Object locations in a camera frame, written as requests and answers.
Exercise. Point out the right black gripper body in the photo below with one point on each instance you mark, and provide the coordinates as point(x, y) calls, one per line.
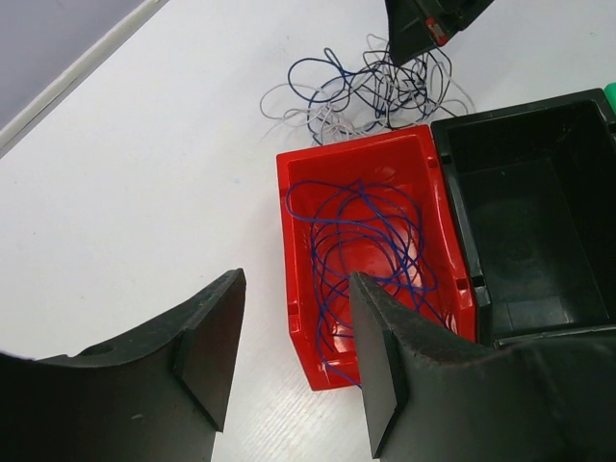
point(445, 18)

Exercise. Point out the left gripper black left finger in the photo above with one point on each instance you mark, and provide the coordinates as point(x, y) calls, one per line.
point(158, 392)

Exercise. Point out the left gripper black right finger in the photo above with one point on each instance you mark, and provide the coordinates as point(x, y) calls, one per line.
point(430, 395)

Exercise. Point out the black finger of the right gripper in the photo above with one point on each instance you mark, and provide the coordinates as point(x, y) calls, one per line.
point(408, 32)

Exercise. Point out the red plastic bin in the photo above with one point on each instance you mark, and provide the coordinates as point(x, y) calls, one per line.
point(377, 205)

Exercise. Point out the green plastic bin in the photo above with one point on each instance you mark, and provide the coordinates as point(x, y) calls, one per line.
point(610, 95)

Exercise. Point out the black plastic bin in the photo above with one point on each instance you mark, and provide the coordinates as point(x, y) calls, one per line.
point(532, 194)

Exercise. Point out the aluminium table edge frame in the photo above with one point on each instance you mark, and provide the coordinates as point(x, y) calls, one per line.
point(48, 48)

